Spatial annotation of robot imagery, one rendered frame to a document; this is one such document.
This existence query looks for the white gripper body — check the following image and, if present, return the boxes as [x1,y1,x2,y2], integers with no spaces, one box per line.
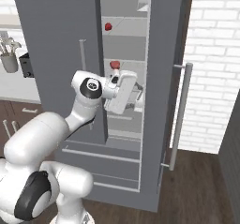
[104,69,139,116]

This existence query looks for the open grey fridge door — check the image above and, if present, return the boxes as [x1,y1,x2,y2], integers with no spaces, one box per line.
[139,0,195,213]

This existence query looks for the grey fridge bottom drawer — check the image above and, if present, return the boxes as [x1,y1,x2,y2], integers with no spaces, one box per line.
[52,138,142,193]

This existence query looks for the dark grey dining counter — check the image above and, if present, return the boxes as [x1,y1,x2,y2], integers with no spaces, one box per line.
[217,89,240,224]

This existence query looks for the white carton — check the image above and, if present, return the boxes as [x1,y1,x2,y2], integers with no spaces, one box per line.
[136,0,151,13]

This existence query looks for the black toaster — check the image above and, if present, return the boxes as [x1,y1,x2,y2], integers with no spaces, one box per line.
[18,52,35,79]

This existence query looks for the brown base cupboards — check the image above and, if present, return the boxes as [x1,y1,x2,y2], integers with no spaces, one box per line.
[0,99,44,158]

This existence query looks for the white utensil pot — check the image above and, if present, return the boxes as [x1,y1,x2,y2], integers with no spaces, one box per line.
[0,52,20,74]

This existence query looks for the white kitchen spoon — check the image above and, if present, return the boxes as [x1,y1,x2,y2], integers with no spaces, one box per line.
[10,40,23,57]

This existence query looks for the white kitchen spatula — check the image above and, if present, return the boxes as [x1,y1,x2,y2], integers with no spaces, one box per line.
[0,36,11,56]

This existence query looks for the long grey fridge door handle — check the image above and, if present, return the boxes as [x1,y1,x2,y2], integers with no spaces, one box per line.
[160,62,194,172]

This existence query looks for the short grey fridge door handle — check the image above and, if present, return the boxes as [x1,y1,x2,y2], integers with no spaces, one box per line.
[78,38,88,73]

